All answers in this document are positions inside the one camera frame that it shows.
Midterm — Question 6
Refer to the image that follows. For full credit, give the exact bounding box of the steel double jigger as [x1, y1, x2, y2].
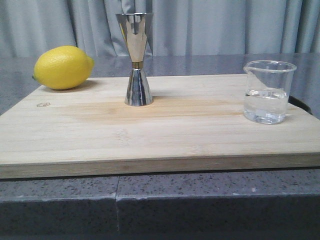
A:
[116, 13, 153, 107]

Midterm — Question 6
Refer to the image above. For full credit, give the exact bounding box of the glass beaker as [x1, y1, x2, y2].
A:
[243, 60, 297, 125]

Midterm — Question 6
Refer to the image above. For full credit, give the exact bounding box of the wooden cutting board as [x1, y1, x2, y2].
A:
[0, 74, 320, 179]

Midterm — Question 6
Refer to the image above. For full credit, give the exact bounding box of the yellow lemon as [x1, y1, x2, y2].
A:
[32, 45, 95, 90]

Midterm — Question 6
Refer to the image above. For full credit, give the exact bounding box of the grey curtain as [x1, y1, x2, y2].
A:
[0, 0, 320, 57]

